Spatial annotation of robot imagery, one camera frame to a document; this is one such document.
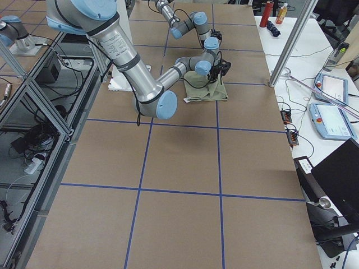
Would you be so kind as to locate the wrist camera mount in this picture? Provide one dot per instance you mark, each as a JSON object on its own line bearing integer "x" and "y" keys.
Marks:
{"x": 224, "y": 67}
{"x": 217, "y": 34}

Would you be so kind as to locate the orange electronics board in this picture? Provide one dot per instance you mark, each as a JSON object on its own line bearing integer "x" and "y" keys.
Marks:
{"x": 286, "y": 116}

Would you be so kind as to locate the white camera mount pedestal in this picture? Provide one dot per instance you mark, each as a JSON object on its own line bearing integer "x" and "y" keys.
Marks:
{"x": 123, "y": 78}

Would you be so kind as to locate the aluminium frame post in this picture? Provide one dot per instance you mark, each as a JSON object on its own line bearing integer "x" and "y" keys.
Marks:
{"x": 299, "y": 26}

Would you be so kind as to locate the black monitor on arm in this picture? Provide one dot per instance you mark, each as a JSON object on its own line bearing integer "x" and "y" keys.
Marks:
{"x": 332, "y": 191}

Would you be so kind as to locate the teach pendant tablet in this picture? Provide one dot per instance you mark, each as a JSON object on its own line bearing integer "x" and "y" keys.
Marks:
{"x": 334, "y": 86}
{"x": 331, "y": 122}

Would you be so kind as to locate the far teach pendant tablet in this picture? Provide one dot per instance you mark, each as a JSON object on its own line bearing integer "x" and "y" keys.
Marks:
{"x": 334, "y": 86}

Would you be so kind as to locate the olive green long-sleeve shirt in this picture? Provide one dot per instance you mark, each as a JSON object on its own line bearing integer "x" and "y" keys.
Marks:
{"x": 198, "y": 88}

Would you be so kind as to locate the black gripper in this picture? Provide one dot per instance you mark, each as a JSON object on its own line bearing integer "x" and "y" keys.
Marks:
{"x": 214, "y": 72}

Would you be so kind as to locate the white reacher grabber stick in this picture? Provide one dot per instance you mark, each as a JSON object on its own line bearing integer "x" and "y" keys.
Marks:
{"x": 340, "y": 104}

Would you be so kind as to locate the near teach pendant tablet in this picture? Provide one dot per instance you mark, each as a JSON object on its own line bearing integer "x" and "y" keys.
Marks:
{"x": 331, "y": 122}

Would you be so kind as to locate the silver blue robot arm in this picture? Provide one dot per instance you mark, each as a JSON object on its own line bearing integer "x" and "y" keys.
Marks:
{"x": 101, "y": 21}
{"x": 197, "y": 21}

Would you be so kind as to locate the red cylindrical bottle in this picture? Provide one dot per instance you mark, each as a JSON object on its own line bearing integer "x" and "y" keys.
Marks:
{"x": 266, "y": 14}

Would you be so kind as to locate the orange drink bottle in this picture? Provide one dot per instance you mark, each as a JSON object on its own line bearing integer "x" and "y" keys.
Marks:
{"x": 282, "y": 14}

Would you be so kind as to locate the folded dark blue umbrella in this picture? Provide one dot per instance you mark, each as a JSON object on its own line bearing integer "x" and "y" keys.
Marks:
{"x": 272, "y": 29}

